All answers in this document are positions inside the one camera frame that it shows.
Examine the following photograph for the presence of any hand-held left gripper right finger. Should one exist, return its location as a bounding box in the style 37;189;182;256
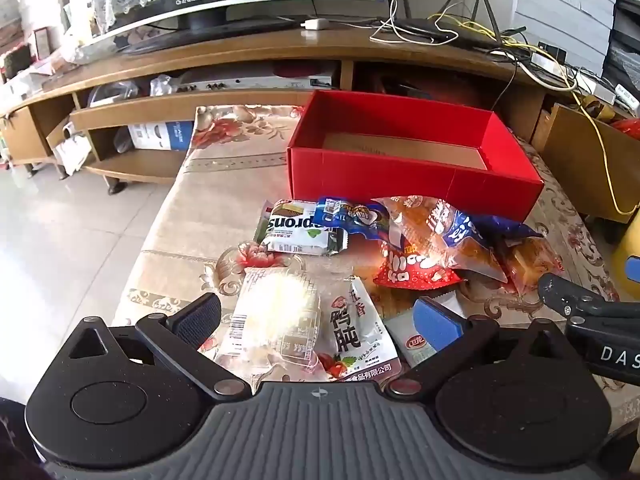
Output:
384;296;576;401

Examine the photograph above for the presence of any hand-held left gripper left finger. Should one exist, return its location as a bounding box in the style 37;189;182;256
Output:
67;292;253;402

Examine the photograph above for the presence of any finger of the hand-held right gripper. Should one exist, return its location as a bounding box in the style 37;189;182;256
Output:
538;272;640;322

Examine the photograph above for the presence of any small grey packet red logo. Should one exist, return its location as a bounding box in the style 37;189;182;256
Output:
382;292;451;368

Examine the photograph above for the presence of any red candy packet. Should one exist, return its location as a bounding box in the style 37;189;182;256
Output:
372;240;463;291

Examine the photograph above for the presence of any clear pale pastry packet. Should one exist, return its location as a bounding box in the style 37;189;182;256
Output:
215;267;323;381

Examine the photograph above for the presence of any white red-print snack packet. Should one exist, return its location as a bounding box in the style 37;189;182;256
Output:
310;277;403;383

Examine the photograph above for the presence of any dark blue snack packet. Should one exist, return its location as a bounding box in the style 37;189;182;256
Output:
467;212;545;243

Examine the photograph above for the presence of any clear orange bread packet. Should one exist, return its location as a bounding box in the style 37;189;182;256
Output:
372;195;511;283

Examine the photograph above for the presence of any green white wafer packet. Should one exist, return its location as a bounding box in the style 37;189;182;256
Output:
252;199;349;257

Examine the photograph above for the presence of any blue sausage packet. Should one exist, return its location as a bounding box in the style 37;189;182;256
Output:
316;196;396;248

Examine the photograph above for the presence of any red cardboard box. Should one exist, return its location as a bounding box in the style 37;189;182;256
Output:
286;90;546;223

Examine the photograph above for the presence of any yellow trash bin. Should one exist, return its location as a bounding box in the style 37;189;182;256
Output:
617;225;640;301

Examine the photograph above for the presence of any brown box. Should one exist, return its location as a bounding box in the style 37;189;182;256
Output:
530;102;640;223

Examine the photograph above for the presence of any floral tablecloth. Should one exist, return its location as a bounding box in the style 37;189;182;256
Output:
112;102;640;431

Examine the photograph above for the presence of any orange plastic bag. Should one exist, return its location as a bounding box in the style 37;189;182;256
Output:
612;117;640;141

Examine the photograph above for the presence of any blue white carton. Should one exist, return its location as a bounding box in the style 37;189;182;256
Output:
127;121;196;152

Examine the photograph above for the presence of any white power strip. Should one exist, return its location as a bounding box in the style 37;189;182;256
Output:
530;50;621;106

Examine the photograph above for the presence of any person's dark clothing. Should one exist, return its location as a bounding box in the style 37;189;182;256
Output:
0;397;51;480

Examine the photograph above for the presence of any clear plastic bag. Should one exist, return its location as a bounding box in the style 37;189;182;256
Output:
150;75;181;97

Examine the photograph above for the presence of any silver receiver box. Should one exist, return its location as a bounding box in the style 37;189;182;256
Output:
177;67;336;93

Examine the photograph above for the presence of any black metal shelf rack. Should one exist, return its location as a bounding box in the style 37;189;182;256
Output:
602;0;640;111

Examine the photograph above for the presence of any red cloth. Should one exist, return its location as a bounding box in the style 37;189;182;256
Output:
277;62;331;78

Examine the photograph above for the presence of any wooden TV stand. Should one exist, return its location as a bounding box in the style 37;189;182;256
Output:
0;20;640;196

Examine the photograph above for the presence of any black router with antennas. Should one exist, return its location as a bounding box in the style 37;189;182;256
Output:
390;0;528;51

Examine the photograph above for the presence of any yellow cable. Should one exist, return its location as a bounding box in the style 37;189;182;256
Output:
435;7;640;216

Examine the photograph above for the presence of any thick white cable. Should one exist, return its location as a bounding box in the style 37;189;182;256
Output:
495;50;578;92

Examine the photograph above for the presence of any black cable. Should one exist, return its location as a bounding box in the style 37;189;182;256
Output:
492;57;518;111

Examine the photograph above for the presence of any thin white cable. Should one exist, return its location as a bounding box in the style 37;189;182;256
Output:
370;0;461;46

